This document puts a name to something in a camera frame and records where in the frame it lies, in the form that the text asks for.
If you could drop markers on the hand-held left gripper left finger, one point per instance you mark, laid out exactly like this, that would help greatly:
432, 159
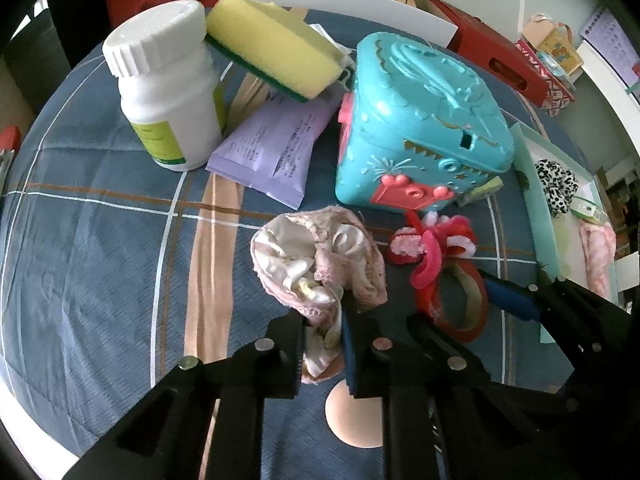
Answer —
280, 355

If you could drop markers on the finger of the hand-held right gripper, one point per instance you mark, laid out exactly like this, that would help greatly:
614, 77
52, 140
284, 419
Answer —
552, 280
515, 300

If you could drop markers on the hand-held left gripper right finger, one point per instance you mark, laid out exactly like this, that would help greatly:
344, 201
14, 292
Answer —
351, 365

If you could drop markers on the light green cloth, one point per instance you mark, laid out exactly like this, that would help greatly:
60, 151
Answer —
567, 245

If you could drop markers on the pink white striped towel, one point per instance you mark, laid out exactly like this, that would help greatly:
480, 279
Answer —
597, 255

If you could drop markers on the red pink chenille headband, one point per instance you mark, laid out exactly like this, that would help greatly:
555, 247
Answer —
425, 270

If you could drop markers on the leopard print scrunchie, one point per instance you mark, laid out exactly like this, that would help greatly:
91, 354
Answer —
555, 185

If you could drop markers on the pink lace cloth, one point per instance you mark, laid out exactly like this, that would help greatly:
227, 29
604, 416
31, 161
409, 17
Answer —
300, 255

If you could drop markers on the shallow teal cardboard tray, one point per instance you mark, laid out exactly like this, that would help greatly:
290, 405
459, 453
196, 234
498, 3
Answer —
525, 160

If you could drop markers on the beige makeup puff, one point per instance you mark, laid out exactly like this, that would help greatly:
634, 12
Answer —
350, 420

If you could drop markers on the red patterned box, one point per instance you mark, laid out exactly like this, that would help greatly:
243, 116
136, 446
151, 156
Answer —
555, 95

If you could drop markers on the purple wipes packet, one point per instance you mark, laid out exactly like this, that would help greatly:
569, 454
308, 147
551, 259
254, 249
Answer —
270, 150

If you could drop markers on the teal plastic toy box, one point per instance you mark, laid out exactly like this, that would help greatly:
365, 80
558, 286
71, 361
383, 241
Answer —
425, 110

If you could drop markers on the blue plaid tablecloth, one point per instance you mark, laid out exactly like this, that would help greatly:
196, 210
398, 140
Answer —
100, 235

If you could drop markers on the red gift box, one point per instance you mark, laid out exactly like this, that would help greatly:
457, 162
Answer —
485, 45

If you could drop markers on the purple file basket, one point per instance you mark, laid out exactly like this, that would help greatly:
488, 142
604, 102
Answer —
610, 35

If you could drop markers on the white plastic bottle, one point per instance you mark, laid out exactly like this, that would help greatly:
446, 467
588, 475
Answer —
165, 85

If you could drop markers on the yellow green sponge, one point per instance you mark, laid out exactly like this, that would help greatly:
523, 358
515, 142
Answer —
270, 40

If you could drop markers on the red plastic object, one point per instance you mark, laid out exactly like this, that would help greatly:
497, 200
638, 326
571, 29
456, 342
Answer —
9, 142

